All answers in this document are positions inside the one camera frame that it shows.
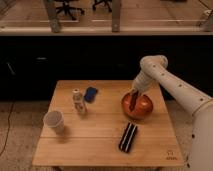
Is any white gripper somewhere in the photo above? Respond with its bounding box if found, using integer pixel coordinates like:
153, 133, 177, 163
131, 77, 149, 94

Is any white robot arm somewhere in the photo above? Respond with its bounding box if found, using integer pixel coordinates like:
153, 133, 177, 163
132, 55, 213, 171

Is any orange ceramic bowl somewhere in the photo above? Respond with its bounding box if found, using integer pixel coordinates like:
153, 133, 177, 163
121, 93, 153, 120

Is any blue cloth object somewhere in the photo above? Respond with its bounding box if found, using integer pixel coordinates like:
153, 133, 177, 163
84, 87, 98, 103

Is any clear plastic bottle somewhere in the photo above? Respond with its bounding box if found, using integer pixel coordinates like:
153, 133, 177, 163
73, 89, 86, 114

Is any wooden table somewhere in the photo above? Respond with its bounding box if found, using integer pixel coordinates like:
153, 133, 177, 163
33, 80, 184, 167

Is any black office chair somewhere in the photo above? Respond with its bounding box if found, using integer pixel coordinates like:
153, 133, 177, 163
54, 0, 85, 20
92, 0, 113, 13

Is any white paper cup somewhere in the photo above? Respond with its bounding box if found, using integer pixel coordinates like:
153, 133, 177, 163
43, 111, 65, 134

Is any black floor cable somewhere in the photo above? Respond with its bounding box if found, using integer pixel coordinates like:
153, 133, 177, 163
0, 99, 16, 159

